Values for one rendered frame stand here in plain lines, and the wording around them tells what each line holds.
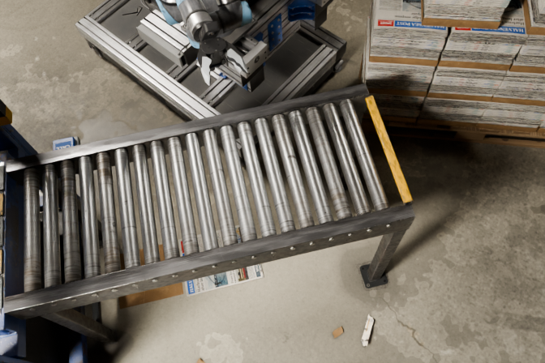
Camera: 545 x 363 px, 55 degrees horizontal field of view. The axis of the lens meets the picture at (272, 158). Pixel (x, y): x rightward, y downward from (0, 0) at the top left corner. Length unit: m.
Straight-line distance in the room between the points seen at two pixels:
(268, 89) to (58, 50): 1.38
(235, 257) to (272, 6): 1.14
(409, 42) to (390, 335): 1.27
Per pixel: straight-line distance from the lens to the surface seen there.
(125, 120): 2.99
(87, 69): 3.28
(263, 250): 1.69
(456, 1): 2.09
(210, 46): 1.54
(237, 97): 2.68
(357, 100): 1.98
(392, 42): 2.21
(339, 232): 1.71
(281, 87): 2.67
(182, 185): 1.82
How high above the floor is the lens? 2.41
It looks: 63 degrees down
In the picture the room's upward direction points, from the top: 6 degrees counter-clockwise
